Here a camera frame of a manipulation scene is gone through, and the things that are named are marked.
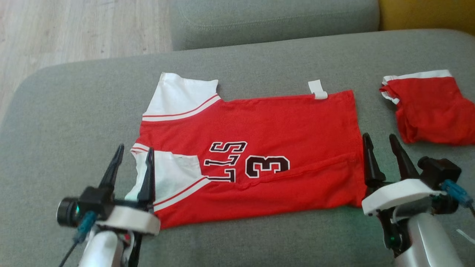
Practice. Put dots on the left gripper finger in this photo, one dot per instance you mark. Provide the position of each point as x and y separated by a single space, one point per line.
112 174
148 185

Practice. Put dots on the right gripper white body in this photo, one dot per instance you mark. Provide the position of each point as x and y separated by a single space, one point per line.
397 194

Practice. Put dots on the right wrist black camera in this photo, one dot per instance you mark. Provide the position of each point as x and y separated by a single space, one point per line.
441 172

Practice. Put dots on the wrist black camera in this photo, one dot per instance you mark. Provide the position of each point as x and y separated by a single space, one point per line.
441 172
92 202

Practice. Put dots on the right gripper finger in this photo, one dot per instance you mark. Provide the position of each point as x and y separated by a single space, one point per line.
404 163
372 167

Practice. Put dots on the red shorts white stripe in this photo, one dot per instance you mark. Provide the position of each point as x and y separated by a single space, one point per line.
434 111

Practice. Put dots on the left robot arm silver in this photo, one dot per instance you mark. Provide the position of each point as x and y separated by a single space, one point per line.
100 248

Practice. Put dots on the large grey sofa seat cushion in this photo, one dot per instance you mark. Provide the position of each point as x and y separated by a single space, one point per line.
237 244

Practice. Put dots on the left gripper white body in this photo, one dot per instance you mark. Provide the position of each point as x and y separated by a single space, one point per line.
128 220

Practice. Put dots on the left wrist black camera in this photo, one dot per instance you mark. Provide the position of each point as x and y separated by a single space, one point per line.
92 202

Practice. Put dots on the red jersey shirt white sleeves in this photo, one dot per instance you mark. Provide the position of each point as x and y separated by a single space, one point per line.
278 122

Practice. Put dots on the large yellow sofa backrest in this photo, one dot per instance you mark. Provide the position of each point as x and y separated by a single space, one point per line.
426 15

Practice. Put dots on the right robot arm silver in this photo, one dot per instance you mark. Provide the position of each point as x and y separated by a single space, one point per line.
430 241

